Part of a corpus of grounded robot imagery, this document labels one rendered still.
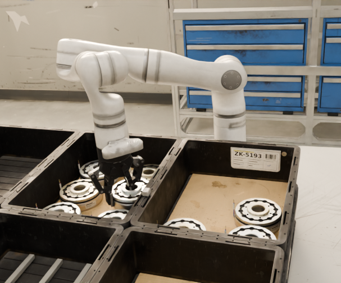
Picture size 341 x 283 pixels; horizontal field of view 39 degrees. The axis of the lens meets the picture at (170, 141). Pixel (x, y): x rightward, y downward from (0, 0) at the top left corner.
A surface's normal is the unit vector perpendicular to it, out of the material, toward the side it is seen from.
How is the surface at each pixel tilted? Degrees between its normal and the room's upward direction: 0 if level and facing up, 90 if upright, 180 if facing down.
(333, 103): 90
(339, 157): 0
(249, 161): 90
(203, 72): 79
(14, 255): 0
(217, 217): 0
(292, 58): 90
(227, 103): 16
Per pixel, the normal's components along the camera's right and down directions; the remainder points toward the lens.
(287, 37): -0.26, 0.44
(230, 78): 0.00, 0.37
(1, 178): -0.07, -0.90
